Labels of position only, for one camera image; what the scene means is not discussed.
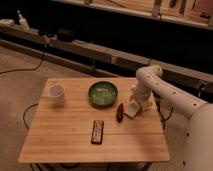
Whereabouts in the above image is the wooden table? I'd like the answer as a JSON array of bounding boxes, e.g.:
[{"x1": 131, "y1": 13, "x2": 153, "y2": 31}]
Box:
[{"x1": 19, "y1": 78, "x2": 170, "y2": 163}]

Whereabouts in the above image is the green ceramic bowl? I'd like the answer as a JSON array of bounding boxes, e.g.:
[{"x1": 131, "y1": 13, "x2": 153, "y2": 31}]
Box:
[{"x1": 88, "y1": 81, "x2": 118, "y2": 107}]

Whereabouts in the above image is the black cable under table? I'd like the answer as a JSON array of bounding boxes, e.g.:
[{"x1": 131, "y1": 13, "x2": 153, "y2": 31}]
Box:
[{"x1": 22, "y1": 102, "x2": 40, "y2": 130}]

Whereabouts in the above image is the black floor cable left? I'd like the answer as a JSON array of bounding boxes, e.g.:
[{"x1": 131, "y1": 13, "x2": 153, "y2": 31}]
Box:
[{"x1": 0, "y1": 44, "x2": 48, "y2": 76}]

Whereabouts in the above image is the white sponge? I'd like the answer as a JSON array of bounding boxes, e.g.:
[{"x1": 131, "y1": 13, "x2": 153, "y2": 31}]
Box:
[{"x1": 124, "y1": 102, "x2": 140, "y2": 118}]

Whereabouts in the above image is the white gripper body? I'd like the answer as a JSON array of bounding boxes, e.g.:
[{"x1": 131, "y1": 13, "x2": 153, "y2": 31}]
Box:
[{"x1": 128, "y1": 85, "x2": 152, "y2": 114}]

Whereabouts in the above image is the white ceramic cup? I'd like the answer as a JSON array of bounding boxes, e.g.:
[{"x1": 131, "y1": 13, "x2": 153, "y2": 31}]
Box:
[{"x1": 48, "y1": 84, "x2": 65, "y2": 107}]

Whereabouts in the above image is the red-brown pepper toy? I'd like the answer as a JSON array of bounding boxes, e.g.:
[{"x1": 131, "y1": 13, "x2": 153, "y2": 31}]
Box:
[{"x1": 116, "y1": 103, "x2": 124, "y2": 122}]

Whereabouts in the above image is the black round device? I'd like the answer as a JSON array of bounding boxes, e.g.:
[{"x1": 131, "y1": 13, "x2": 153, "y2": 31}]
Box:
[{"x1": 57, "y1": 29, "x2": 75, "y2": 42}]

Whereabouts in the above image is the white spray bottle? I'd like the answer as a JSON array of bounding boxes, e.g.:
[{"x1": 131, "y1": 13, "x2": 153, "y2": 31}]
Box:
[{"x1": 17, "y1": 11, "x2": 30, "y2": 31}]

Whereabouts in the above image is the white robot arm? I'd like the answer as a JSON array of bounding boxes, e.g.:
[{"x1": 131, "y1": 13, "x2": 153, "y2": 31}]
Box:
[{"x1": 133, "y1": 65, "x2": 213, "y2": 171}]

